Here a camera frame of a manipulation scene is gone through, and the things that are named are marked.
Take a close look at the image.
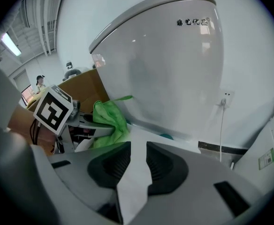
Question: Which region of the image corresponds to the white power cable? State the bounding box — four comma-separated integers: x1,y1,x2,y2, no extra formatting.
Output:
218,98,235,170

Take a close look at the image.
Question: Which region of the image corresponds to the white smart toilet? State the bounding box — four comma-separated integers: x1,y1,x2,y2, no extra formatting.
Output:
230,105,274,195

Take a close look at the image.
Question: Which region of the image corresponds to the large cardboard box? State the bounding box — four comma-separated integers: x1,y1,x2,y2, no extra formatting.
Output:
25,68,111,117

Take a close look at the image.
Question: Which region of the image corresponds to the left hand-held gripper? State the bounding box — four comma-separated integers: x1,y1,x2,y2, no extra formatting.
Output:
33,84,116,155

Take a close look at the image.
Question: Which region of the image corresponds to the person's left forearm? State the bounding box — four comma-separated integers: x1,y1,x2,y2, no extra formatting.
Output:
7,106,58,157

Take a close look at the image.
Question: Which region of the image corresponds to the white toilet with tank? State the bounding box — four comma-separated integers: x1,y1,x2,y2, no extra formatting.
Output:
89,0,225,154

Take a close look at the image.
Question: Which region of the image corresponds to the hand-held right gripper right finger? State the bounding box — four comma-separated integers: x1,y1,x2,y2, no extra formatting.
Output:
122,141,270,225

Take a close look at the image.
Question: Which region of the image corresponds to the white wall socket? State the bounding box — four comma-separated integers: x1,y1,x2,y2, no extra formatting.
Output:
221,90,236,108

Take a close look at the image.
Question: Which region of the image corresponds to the green microfibre cloth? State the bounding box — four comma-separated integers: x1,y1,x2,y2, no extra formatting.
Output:
92,95,135,150

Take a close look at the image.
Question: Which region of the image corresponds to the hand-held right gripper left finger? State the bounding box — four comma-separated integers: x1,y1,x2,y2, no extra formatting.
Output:
31,141,132,225

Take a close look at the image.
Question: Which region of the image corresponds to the fluorescent ceiling light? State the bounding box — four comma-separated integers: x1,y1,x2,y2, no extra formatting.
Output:
1,33,23,57

